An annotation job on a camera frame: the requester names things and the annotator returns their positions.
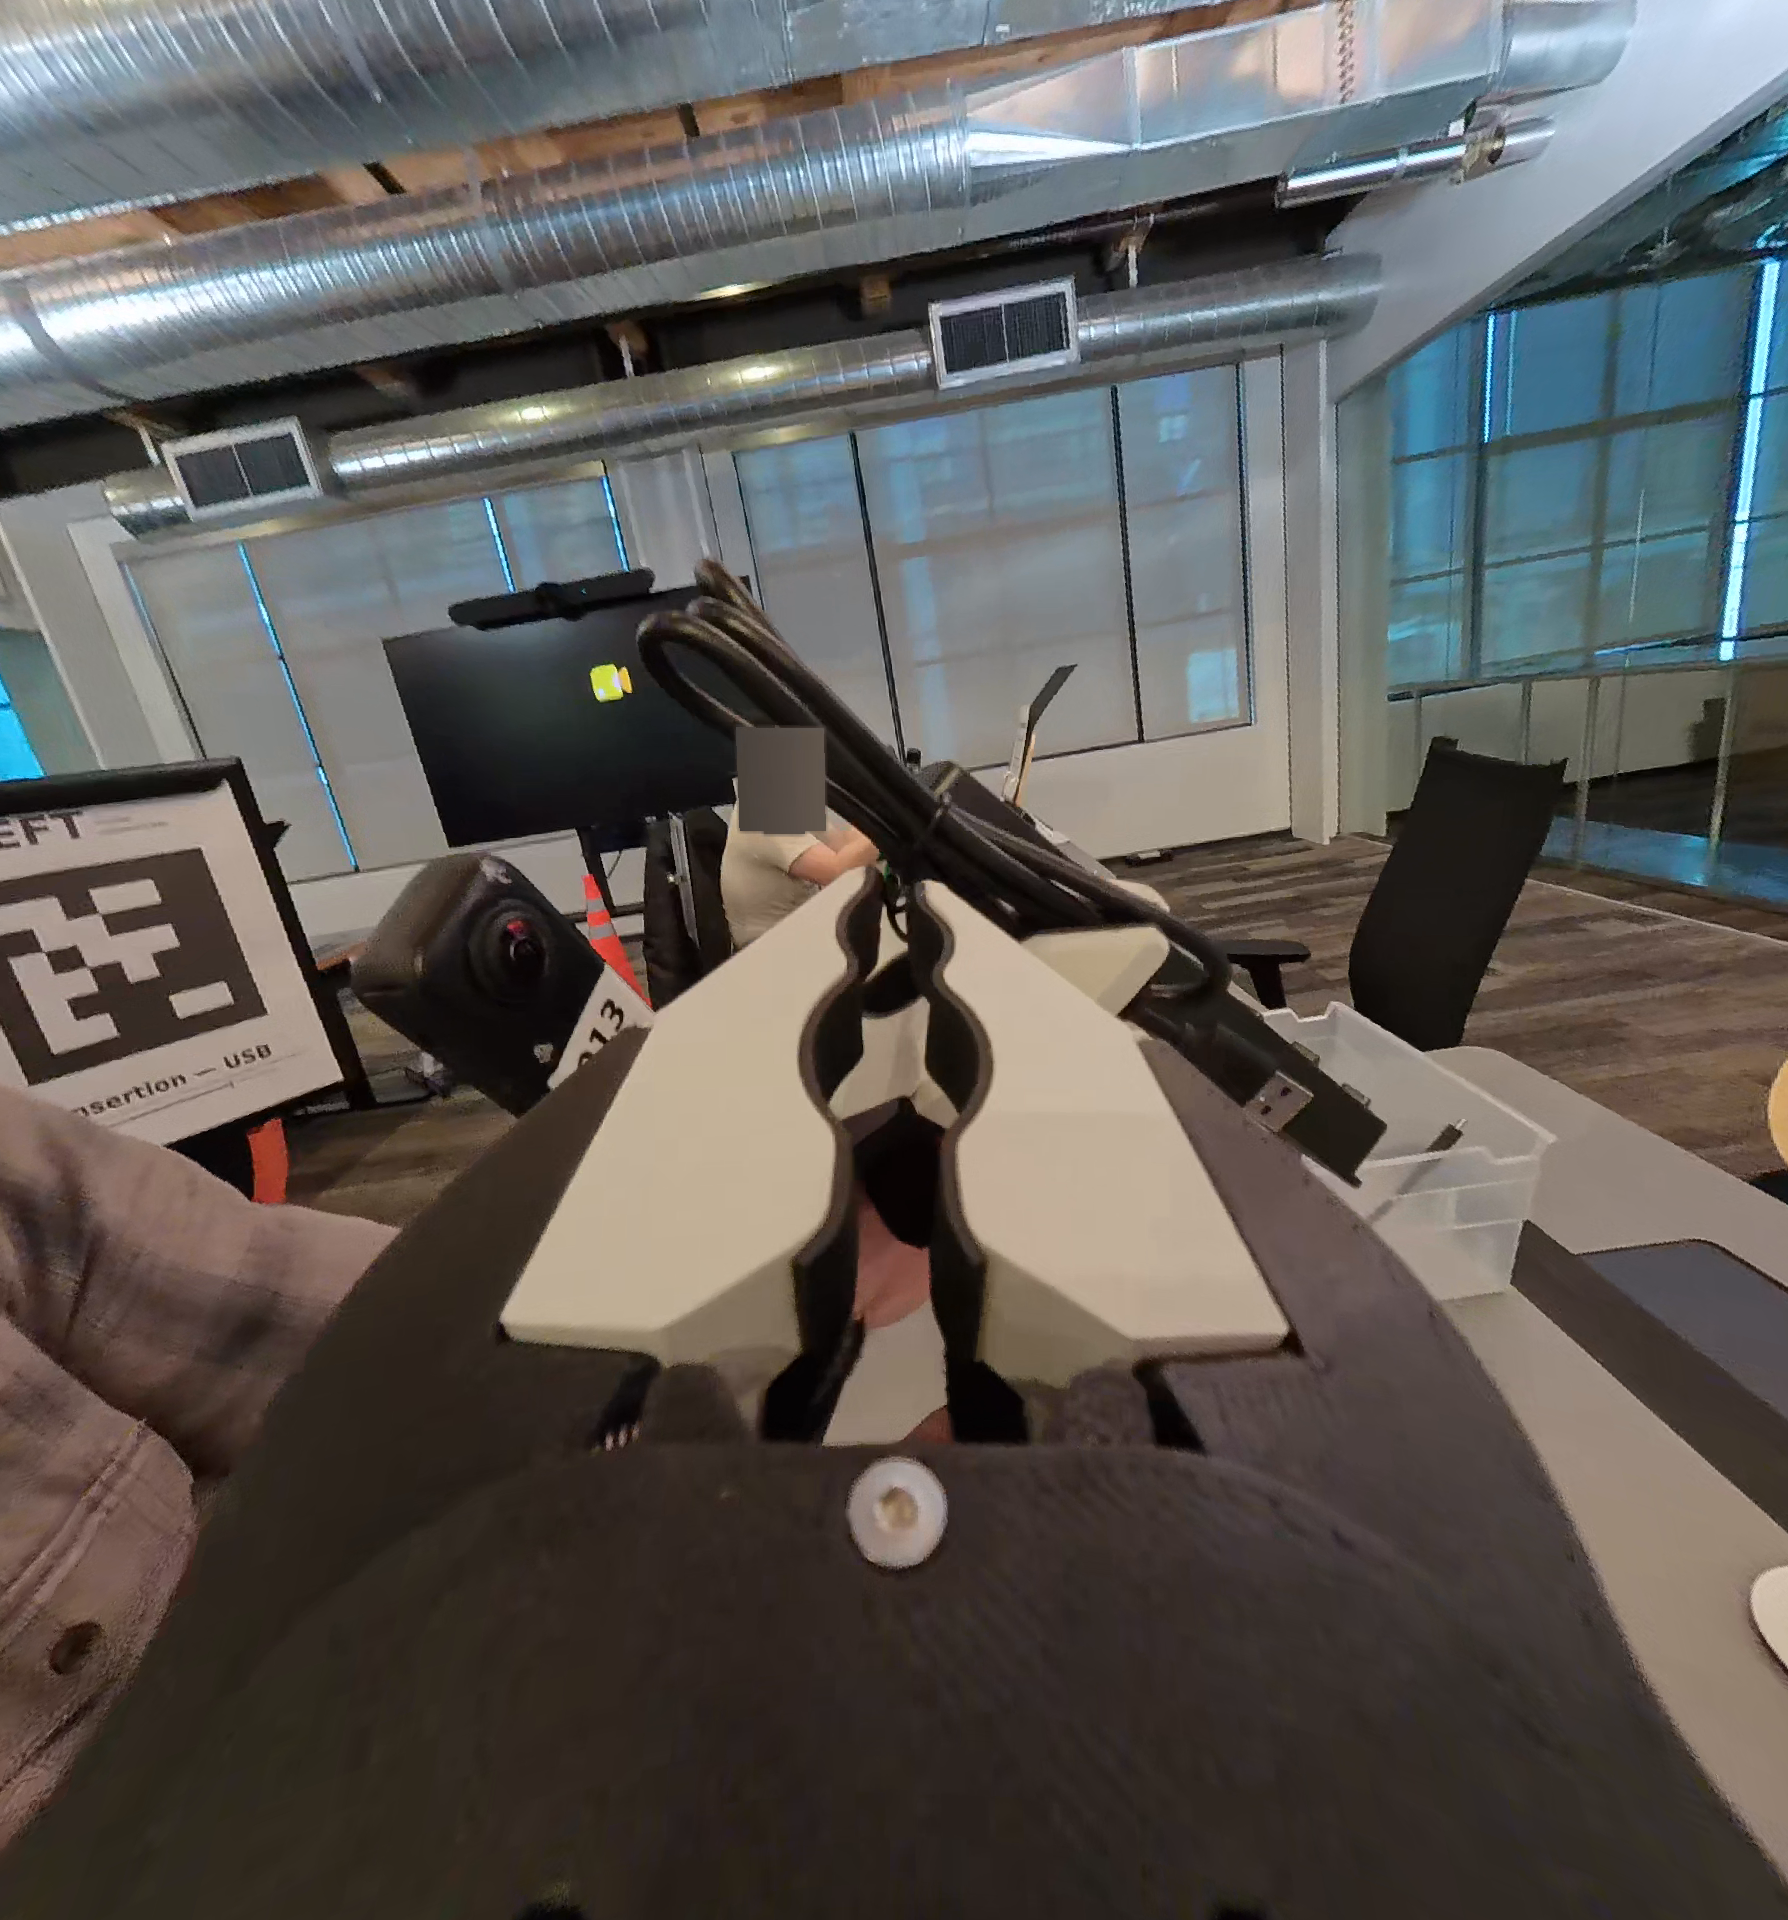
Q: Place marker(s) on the thin silver vent duct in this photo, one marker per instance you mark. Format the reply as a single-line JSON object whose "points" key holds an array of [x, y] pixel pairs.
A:
{"points": [[683, 398]]}

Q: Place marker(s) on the framed black-white tag sign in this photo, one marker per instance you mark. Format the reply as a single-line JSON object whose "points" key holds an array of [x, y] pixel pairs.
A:
{"points": [[99, 960]]}

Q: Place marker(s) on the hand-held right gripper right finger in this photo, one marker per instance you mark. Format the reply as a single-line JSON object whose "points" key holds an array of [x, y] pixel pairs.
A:
{"points": [[1120, 1200]]}

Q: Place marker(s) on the black video bar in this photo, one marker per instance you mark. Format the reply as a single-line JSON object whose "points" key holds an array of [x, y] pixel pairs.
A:
{"points": [[550, 599]]}

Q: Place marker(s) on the orange traffic cone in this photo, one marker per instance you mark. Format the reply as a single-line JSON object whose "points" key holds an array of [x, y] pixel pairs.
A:
{"points": [[603, 937]]}

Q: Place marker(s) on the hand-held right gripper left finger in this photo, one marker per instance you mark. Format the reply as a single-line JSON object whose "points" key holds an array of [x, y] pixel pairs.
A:
{"points": [[637, 1200]]}

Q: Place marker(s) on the person's left forearm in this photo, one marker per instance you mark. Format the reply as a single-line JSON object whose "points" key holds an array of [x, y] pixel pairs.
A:
{"points": [[85, 1349]]}

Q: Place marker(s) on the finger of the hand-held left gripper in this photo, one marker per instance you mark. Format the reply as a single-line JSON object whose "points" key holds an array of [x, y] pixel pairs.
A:
{"points": [[1112, 960], [888, 1050]]}

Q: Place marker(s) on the white ceiling vent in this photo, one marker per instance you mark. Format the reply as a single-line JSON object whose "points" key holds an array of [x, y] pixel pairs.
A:
{"points": [[1002, 334], [242, 467]]}

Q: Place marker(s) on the black multi-port usb hub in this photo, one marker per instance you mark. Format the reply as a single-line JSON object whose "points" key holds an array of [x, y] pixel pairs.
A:
{"points": [[1345, 1124]]}

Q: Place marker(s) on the black flat screen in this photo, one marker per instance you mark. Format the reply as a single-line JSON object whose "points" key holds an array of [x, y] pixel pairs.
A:
{"points": [[536, 750]]}

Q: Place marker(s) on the silver spiral air duct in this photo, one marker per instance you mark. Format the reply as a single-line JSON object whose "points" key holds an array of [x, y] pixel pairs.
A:
{"points": [[383, 254], [383, 75]]}

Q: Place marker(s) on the black office chair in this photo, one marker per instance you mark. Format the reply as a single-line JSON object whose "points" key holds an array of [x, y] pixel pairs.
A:
{"points": [[683, 917], [1449, 900]]}

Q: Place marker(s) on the clear plastic bin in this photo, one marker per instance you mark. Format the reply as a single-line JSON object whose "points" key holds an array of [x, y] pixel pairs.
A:
{"points": [[1449, 1215]]}

